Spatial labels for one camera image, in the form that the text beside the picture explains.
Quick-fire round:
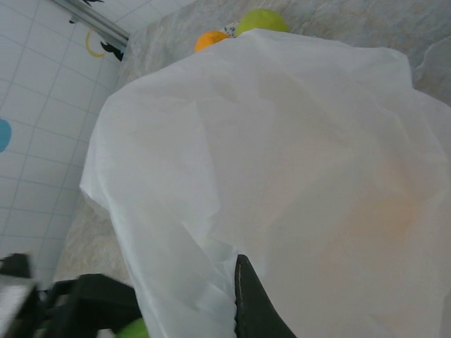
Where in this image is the large yellow orange fruit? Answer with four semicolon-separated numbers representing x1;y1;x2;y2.
194;30;230;54

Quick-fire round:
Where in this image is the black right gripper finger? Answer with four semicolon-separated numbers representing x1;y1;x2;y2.
233;253;297;338

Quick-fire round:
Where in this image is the light green apple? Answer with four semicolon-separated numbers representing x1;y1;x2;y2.
234;8;290;38

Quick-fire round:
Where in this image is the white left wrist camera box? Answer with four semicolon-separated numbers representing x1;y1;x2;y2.
0;252;45;338

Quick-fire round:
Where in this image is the white plastic bag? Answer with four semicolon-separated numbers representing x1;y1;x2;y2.
79;27;451;338

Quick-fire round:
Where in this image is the dark green apple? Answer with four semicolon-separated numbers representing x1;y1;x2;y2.
118;318;149;338

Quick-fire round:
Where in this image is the aluminium corner post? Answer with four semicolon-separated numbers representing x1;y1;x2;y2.
51;0;132;45

